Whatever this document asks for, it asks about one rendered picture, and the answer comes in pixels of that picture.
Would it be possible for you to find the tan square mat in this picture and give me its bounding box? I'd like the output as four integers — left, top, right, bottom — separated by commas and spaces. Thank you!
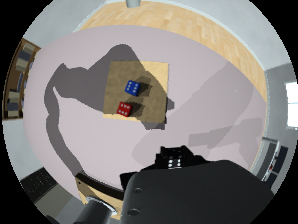
103, 61, 168, 123

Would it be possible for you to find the blue die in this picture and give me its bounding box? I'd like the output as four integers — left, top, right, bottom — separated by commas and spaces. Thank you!
125, 80, 141, 97

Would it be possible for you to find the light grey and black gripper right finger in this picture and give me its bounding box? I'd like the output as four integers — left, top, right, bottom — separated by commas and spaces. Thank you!
180, 145, 214, 167

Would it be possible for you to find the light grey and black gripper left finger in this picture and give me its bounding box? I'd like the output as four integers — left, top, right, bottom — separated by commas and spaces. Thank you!
120, 146, 169, 193

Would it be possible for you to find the red die with white pips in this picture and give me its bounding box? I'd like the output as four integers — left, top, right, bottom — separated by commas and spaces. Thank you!
117, 101, 134, 117

